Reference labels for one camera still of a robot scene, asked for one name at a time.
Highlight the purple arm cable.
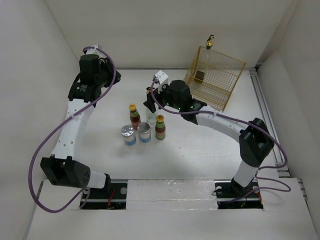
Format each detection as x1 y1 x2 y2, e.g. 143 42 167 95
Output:
149 78 293 204
28 46 116 213

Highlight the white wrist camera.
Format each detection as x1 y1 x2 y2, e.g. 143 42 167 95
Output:
153 70 169 85
82 44 99 54

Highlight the brown sauce bottle near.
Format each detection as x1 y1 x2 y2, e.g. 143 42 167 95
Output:
155 114 166 140

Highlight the glass oil bottle dark liquid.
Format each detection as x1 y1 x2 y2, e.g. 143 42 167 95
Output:
193 34 216 84

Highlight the gold wire basket rack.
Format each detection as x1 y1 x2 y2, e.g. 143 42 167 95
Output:
184 48 246 112

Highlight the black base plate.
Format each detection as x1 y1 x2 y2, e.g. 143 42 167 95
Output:
79 179 128 210
211 180 264 210

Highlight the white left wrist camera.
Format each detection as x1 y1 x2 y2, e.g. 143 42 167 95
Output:
82 44 99 54

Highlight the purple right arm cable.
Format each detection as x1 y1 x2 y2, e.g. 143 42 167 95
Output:
149 78 293 204

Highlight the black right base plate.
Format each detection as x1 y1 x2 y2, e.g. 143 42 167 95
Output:
211 180 264 210

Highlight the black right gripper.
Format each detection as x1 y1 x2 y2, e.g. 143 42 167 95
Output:
143 82 183 114

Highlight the spice jar silver lid left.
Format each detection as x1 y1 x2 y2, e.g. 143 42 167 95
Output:
121 125 137 148

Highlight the spice jar silver lid right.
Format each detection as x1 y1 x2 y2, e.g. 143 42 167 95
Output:
137 122 152 144

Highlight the clear glass oil bottle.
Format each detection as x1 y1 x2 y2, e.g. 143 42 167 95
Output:
145 107 158 128

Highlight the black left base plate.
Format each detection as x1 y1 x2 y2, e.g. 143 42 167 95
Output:
79 179 128 210

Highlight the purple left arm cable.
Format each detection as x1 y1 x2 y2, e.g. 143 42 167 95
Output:
28 46 116 213

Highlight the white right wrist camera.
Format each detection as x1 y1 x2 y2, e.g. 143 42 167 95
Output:
153 70 169 85

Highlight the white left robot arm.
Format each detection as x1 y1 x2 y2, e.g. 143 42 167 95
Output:
40 54 121 199

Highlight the spice jar silver lid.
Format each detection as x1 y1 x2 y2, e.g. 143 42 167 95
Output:
137 122 152 144
121 125 137 148

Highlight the aluminium side rail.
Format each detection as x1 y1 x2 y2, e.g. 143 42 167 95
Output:
248 67 291 178

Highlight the brown sauce bottle far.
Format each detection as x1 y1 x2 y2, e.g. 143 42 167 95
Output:
128 103 141 130

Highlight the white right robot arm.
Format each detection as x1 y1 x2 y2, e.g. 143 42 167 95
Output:
143 80 275 198

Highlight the brown sauce bottle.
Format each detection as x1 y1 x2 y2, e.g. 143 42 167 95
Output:
128 103 141 130
155 114 166 140

